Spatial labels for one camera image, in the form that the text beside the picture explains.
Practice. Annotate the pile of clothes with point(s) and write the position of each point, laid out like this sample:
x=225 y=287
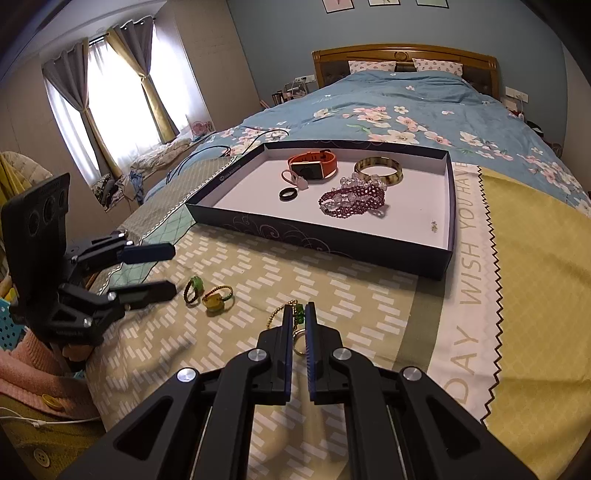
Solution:
x=115 y=189

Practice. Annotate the olive buttoned cardigan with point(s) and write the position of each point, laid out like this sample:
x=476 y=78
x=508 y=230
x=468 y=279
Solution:
x=27 y=447

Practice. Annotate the person's left hand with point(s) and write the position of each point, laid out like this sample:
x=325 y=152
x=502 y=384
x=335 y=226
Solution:
x=76 y=354

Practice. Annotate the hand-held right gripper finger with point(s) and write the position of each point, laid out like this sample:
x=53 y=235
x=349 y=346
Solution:
x=147 y=293
x=147 y=254

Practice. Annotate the amber bangle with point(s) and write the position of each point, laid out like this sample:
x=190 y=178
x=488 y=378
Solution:
x=392 y=177

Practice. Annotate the patchwork cloth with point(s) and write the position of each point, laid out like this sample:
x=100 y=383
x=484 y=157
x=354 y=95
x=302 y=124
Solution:
x=531 y=277

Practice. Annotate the cream quilted cushion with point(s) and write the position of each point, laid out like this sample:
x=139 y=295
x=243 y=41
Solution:
x=27 y=168

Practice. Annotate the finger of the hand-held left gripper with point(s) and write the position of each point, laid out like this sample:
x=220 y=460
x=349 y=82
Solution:
x=323 y=369
x=272 y=369

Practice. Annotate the blue plastic basket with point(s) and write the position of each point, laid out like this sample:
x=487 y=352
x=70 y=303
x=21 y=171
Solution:
x=9 y=323

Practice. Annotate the patterned pillow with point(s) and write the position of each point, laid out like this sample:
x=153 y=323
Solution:
x=438 y=66
x=371 y=67

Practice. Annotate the navy cardboard box tray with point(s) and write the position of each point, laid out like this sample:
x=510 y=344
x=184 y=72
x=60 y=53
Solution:
x=369 y=203

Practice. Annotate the wooden bed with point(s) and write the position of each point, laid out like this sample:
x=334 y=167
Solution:
x=406 y=50

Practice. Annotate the white sheer curtain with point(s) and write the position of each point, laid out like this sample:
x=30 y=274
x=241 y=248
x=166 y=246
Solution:
x=120 y=106

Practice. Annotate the window bench cabinet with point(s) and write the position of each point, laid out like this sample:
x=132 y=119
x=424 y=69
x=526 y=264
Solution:
x=152 y=184

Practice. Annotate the pink desk fan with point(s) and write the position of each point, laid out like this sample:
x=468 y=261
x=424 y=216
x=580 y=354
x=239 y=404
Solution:
x=202 y=127

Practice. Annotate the grey and yellow curtain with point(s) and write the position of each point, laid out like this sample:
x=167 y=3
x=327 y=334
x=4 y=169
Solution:
x=138 y=50
x=69 y=87

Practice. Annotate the framed white flower picture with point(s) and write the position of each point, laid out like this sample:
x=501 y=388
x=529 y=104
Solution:
x=384 y=2

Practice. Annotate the crumpled bedding pile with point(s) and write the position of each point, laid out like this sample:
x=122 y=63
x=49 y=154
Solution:
x=161 y=152

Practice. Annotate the blue floral duvet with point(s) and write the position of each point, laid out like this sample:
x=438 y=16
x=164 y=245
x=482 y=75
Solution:
x=415 y=110

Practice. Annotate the wall socket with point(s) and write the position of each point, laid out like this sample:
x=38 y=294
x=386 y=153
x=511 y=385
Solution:
x=307 y=78
x=516 y=93

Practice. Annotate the cluttered nightstand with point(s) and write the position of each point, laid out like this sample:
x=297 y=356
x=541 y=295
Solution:
x=531 y=120

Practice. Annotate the orange smart watch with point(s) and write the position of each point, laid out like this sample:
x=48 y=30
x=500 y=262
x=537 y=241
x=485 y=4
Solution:
x=318 y=165

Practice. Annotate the nightstand with bottles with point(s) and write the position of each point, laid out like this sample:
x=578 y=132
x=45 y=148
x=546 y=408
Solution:
x=291 y=92

